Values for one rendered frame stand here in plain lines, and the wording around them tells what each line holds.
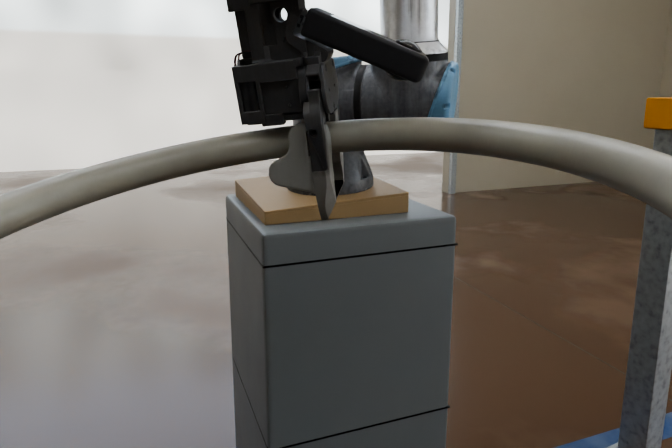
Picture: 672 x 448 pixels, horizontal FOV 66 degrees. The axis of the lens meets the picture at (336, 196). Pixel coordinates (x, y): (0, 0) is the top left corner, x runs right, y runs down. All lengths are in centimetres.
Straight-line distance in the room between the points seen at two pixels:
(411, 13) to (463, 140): 59
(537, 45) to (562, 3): 56
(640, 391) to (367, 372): 92
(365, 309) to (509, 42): 541
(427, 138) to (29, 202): 32
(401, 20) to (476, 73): 499
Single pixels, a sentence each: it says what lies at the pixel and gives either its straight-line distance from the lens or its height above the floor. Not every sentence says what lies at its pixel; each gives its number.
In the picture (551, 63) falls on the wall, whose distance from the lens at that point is 664.
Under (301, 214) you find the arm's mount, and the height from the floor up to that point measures 86.
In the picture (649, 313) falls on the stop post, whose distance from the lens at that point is 168.
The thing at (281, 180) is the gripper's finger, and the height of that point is 101.
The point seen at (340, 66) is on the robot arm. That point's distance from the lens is 105.
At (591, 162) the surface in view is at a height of 105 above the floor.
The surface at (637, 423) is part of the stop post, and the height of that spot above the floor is 17.
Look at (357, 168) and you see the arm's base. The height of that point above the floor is 94.
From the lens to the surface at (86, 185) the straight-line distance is 47.
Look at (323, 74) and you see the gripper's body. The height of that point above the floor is 111.
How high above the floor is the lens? 109
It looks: 11 degrees down
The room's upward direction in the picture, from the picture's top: straight up
